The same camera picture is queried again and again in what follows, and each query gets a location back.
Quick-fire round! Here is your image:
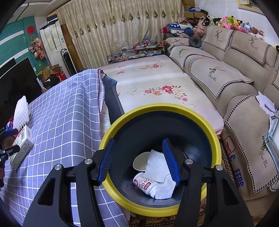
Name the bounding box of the white paper cup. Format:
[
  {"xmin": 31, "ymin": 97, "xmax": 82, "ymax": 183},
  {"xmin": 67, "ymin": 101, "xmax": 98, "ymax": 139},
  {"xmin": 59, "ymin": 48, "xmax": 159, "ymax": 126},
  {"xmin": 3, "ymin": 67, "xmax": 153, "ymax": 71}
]
[{"xmin": 132, "ymin": 152, "xmax": 150, "ymax": 172}]

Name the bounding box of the white red labelled bottle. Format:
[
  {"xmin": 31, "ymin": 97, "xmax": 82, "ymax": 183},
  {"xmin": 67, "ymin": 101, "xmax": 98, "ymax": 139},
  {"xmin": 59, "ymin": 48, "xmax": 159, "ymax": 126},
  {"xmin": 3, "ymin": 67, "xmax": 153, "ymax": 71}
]
[{"xmin": 132, "ymin": 172, "xmax": 158, "ymax": 198}]

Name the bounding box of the white paper towel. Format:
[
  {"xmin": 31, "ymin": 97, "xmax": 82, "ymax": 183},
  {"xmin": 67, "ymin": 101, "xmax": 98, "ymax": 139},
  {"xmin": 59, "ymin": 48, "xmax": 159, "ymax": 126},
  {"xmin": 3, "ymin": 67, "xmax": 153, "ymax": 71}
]
[{"xmin": 142, "ymin": 150, "xmax": 176, "ymax": 200}]

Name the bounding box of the yellow-rimmed black trash bin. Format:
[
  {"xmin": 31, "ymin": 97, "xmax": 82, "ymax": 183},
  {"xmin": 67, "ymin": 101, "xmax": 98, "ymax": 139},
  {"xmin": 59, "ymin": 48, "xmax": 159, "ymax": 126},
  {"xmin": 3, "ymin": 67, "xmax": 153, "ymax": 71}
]
[{"xmin": 100, "ymin": 103, "xmax": 221, "ymax": 217}]

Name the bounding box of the blue checkered tablecloth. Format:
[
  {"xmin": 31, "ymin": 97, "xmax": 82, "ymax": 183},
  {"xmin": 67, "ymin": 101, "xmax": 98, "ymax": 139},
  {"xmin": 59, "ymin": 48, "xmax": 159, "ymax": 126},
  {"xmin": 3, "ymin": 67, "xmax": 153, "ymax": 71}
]
[{"xmin": 0, "ymin": 68, "xmax": 129, "ymax": 227}]

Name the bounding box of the white barcode box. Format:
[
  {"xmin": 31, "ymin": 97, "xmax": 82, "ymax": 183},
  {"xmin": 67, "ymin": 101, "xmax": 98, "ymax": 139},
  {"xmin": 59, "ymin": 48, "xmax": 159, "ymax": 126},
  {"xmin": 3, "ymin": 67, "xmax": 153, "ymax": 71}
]
[{"xmin": 10, "ymin": 125, "xmax": 34, "ymax": 168}]

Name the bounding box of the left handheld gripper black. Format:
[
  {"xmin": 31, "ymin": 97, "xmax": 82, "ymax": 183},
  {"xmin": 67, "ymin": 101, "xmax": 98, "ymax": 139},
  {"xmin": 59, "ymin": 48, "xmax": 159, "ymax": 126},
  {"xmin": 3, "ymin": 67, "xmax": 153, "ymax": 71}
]
[{"xmin": 1, "ymin": 128, "xmax": 20, "ymax": 168}]

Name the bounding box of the white foam fruit net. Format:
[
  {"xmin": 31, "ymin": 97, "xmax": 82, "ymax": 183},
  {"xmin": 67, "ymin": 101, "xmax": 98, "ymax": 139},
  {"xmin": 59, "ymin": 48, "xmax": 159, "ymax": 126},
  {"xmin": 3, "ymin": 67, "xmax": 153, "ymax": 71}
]
[{"xmin": 13, "ymin": 96, "xmax": 31, "ymax": 131}]

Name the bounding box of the black tower fan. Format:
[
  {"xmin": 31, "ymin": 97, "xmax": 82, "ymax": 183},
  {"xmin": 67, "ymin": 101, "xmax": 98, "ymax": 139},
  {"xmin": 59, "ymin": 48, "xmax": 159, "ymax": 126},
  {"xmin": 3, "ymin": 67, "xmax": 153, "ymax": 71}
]
[{"xmin": 60, "ymin": 48, "xmax": 77, "ymax": 76}]

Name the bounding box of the floral white bed mat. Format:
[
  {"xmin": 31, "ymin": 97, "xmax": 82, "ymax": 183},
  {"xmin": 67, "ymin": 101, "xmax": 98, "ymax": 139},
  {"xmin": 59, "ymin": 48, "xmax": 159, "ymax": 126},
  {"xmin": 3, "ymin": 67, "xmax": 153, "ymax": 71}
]
[{"xmin": 101, "ymin": 55, "xmax": 224, "ymax": 135}]

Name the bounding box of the large black television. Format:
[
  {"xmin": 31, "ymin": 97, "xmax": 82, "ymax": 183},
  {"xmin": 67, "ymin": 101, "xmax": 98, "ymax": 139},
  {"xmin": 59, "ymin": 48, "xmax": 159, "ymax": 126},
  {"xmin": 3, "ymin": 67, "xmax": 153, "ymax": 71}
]
[{"xmin": 1, "ymin": 58, "xmax": 43, "ymax": 127}]

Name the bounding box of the hanging flower decoration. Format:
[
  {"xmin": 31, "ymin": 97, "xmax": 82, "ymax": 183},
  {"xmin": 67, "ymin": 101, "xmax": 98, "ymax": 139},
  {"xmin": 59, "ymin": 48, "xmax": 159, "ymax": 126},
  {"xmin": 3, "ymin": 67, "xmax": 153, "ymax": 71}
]
[{"xmin": 28, "ymin": 37, "xmax": 45, "ymax": 60}]

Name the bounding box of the glass low table with clutter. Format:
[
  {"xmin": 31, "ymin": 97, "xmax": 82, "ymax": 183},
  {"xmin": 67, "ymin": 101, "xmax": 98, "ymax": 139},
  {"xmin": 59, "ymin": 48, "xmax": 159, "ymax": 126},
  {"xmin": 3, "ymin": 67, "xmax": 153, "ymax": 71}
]
[{"xmin": 107, "ymin": 46, "xmax": 165, "ymax": 64}]

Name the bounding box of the beige sofa with covers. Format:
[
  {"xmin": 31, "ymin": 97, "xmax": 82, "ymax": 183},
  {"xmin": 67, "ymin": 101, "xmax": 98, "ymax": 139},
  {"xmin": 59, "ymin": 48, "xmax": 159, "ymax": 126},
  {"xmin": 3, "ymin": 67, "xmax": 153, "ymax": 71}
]
[{"xmin": 165, "ymin": 25, "xmax": 278, "ymax": 200}]

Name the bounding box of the beige embroidered curtain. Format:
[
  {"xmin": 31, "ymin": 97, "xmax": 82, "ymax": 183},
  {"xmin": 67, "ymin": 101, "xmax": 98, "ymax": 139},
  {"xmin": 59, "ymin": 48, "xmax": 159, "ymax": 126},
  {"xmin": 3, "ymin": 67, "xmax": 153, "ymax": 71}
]
[{"xmin": 56, "ymin": 0, "xmax": 183, "ymax": 69}]

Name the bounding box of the pile of plush toys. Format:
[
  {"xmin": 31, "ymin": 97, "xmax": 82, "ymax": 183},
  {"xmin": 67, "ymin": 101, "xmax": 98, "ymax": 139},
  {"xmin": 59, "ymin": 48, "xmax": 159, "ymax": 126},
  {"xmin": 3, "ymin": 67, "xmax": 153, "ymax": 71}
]
[{"xmin": 161, "ymin": 14, "xmax": 265, "ymax": 42}]

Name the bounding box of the cardboard boxes stack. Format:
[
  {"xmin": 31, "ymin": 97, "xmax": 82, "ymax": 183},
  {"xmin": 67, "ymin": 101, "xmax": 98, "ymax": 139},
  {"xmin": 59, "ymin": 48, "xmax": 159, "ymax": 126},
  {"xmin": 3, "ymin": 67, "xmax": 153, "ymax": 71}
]
[{"xmin": 182, "ymin": 0, "xmax": 208, "ymax": 20}]

